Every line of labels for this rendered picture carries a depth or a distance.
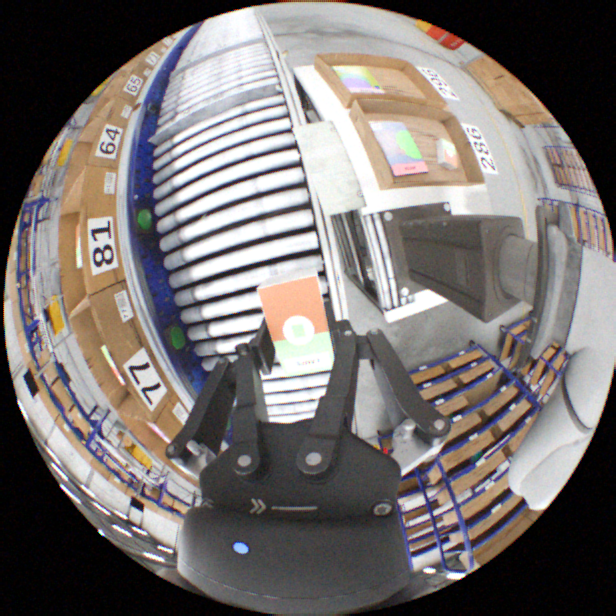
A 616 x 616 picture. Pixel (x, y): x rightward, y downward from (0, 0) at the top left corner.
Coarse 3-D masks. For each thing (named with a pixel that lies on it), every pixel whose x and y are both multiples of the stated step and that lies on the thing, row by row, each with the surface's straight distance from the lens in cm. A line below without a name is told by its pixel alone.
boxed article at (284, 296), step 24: (264, 288) 18; (288, 288) 18; (312, 288) 18; (264, 312) 19; (288, 312) 19; (312, 312) 19; (288, 336) 20; (312, 336) 20; (288, 360) 21; (312, 360) 21
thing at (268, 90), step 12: (228, 96) 74; (240, 96) 75; (252, 96) 76; (264, 96) 77; (204, 108) 76; (216, 108) 78; (228, 108) 79; (180, 120) 79; (192, 120) 80; (168, 132) 83; (156, 144) 88
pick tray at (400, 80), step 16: (320, 64) 80; (336, 64) 90; (352, 64) 93; (368, 64) 95; (384, 64) 98; (400, 64) 101; (336, 80) 70; (384, 80) 89; (400, 80) 95; (416, 80) 98; (336, 96) 74; (352, 96) 65; (368, 96) 67; (384, 96) 69; (400, 96) 72; (416, 96) 91; (432, 96) 91
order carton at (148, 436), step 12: (168, 408) 72; (132, 420) 96; (156, 420) 68; (168, 420) 71; (132, 432) 96; (144, 432) 100; (156, 432) 105; (168, 432) 71; (144, 444) 100; (156, 444) 105; (168, 444) 110; (156, 456) 105
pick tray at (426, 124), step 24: (360, 120) 61; (384, 120) 71; (408, 120) 77; (432, 120) 85; (456, 120) 83; (432, 144) 76; (456, 144) 84; (384, 168) 54; (432, 168) 71; (456, 168) 79; (480, 168) 77
